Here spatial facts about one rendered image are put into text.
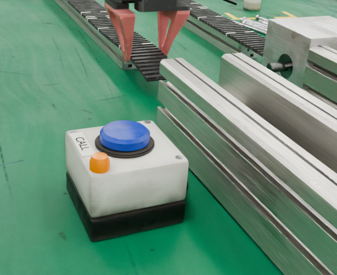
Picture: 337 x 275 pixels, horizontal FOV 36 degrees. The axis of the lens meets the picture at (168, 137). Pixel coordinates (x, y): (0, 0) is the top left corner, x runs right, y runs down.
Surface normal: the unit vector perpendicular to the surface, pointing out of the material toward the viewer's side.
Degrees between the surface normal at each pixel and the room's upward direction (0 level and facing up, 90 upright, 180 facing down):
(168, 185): 90
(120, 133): 3
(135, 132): 3
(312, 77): 90
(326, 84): 90
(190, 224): 0
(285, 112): 90
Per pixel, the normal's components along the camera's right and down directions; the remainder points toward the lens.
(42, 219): 0.06, -0.89
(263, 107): -0.91, 0.14
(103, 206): 0.40, 0.44
